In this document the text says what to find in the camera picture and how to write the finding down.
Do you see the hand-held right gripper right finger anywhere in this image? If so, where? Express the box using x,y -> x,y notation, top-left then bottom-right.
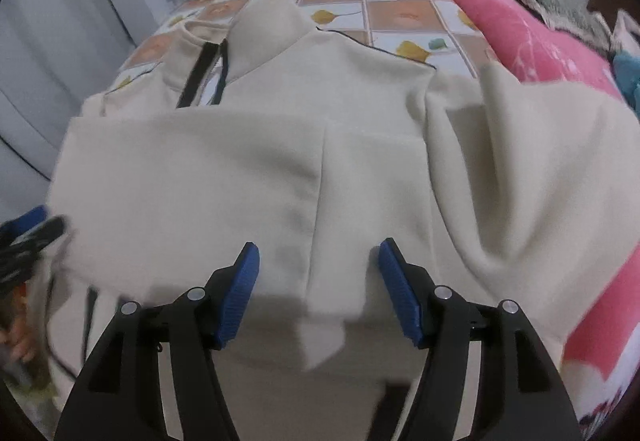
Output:
377,237 -> 583,441

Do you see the blue printed cloth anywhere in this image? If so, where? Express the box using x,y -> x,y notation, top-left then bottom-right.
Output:
612,51 -> 640,117

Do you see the patterned printed cloth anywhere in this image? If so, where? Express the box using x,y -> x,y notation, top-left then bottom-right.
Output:
0,293 -> 56,402

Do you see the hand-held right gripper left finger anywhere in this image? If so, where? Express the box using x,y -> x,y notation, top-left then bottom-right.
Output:
54,242 -> 261,441

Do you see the white wardrobe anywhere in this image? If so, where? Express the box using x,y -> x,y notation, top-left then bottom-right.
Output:
0,0 -> 166,222

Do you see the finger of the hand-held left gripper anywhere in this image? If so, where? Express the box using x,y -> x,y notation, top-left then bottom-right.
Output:
4,216 -> 69,258
0,205 -> 49,242

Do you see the pink floral blanket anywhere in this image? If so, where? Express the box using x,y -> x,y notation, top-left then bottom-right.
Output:
410,0 -> 640,427

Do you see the checkered leaf print bed sheet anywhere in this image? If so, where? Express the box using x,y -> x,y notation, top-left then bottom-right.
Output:
105,0 -> 501,92

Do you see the beige zip jacket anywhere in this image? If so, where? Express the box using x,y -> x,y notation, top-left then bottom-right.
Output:
47,0 -> 640,441

